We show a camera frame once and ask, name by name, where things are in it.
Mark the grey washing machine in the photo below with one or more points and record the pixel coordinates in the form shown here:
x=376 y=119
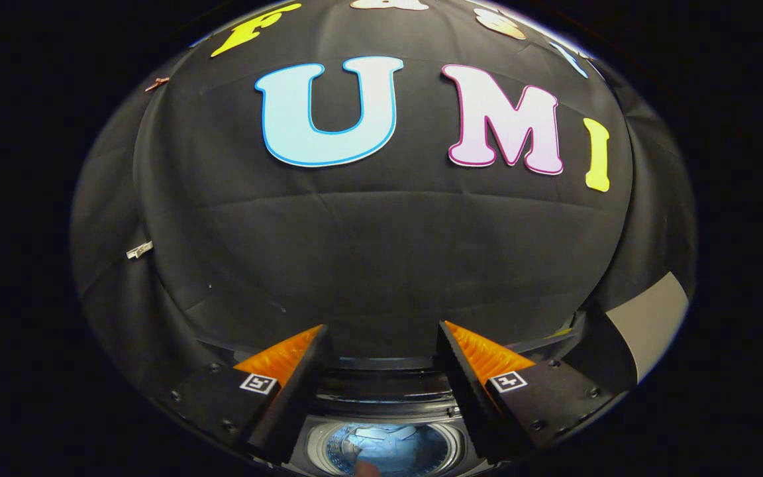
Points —
x=318 y=440

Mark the small white clip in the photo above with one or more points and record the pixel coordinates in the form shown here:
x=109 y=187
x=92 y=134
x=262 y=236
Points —
x=139 y=250

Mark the dark washing machine lid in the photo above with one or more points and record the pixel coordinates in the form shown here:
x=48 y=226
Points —
x=388 y=391

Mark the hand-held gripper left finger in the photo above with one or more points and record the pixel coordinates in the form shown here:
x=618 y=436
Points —
x=302 y=391

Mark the light blue polo shirt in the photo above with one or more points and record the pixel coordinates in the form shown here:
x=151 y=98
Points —
x=395 y=450

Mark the grey cabinet with dark top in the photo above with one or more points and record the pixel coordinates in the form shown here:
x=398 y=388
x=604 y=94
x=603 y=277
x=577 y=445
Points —
x=653 y=318

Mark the black backdrop cloth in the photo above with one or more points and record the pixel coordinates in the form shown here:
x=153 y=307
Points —
x=368 y=232

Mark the small red clip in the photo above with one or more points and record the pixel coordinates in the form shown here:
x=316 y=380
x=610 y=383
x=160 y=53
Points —
x=156 y=83

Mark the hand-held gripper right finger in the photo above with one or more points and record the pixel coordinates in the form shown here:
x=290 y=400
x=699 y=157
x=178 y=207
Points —
x=464 y=391

